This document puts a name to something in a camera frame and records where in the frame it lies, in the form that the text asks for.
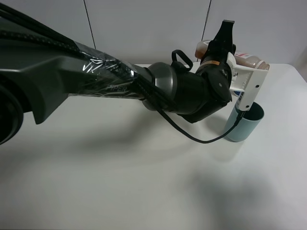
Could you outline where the teal plastic cup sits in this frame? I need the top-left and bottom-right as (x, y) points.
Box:
(225, 102), (264, 142)

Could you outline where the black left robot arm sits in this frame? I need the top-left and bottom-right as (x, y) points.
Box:
(0, 4), (236, 143)

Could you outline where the blue sleeved paper cup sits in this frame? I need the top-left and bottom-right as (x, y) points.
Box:
(231, 91), (242, 98)

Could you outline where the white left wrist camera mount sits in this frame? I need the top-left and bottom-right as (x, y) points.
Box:
(226, 52), (268, 111)

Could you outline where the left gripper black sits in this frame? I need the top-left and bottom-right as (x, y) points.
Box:
(199, 20), (236, 74)

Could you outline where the plastic drink bottle pink label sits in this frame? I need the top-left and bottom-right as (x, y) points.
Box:
(195, 40), (270, 70)

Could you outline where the thin black cable loop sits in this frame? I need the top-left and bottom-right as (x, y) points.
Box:
(171, 49), (193, 72)

